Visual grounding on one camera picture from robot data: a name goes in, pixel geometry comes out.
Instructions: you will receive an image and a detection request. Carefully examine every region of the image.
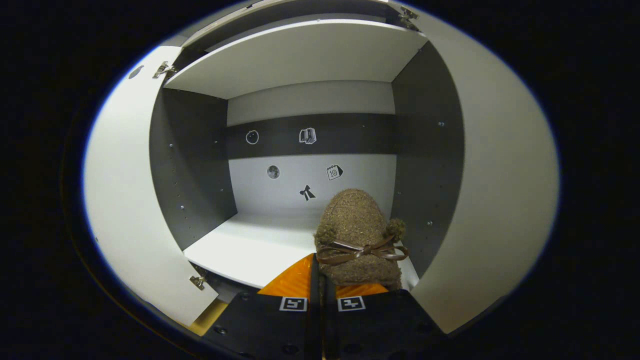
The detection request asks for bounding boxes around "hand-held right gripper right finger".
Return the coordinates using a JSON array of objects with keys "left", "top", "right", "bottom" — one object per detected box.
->
[{"left": 320, "top": 277, "right": 446, "bottom": 360}]

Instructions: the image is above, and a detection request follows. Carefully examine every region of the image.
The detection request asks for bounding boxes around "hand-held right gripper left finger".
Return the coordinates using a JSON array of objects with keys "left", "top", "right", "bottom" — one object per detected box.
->
[{"left": 202, "top": 252, "right": 321, "bottom": 360}]

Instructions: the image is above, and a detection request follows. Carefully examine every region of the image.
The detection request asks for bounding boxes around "white shoe cabinet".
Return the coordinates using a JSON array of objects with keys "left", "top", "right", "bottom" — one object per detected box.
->
[{"left": 150, "top": 0, "right": 466, "bottom": 301}]

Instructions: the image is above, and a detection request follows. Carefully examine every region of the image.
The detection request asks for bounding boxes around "brown fuzzy shoe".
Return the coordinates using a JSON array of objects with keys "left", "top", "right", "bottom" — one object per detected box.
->
[{"left": 314, "top": 188, "right": 410, "bottom": 292}]

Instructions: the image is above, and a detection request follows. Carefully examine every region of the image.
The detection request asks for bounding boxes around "white cabinet door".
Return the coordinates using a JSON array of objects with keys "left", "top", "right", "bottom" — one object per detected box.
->
[
  {"left": 82, "top": 46, "right": 221, "bottom": 328},
  {"left": 390, "top": 2, "right": 560, "bottom": 335}
]

